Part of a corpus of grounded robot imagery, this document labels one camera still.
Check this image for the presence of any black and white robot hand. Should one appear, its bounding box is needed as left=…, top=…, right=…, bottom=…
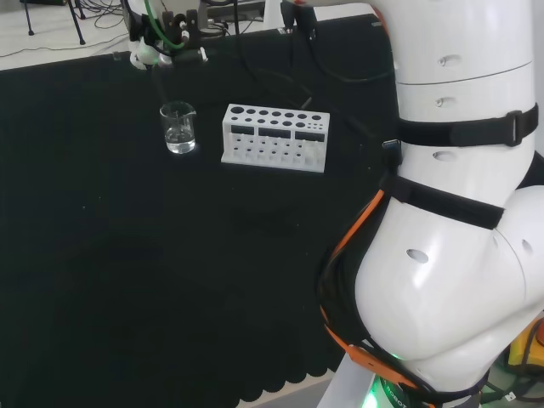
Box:
left=127, top=0, right=210, bottom=71

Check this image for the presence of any clear glass rod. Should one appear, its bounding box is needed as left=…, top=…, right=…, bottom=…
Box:
left=147, top=63, right=178, bottom=116

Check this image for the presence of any small clear glass beaker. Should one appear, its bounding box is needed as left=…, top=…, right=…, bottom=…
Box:
left=159, top=100, right=198, bottom=156

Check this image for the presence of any white test tube rack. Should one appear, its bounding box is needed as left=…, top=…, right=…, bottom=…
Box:
left=220, top=103, right=331, bottom=174

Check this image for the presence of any black tripod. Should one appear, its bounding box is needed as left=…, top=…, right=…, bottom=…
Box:
left=19, top=0, right=88, bottom=46

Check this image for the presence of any black bench cloth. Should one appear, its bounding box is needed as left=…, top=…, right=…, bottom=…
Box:
left=0, top=13, right=401, bottom=408

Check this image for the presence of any yellow stop button box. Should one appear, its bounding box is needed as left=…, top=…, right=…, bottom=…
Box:
left=507, top=317, right=544, bottom=367

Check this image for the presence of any green hand cable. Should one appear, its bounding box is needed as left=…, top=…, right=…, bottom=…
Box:
left=142, top=0, right=189, bottom=48

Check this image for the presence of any white post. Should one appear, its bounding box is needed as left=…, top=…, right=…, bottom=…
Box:
left=263, top=0, right=284, bottom=27

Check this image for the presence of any black cable with plug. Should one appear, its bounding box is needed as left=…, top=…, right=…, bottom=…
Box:
left=233, top=0, right=315, bottom=110

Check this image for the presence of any thin black hanging cable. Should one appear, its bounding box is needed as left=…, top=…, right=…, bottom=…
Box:
left=313, top=36, right=399, bottom=82

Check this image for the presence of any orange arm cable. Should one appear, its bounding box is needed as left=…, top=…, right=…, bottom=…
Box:
left=317, top=0, right=420, bottom=393

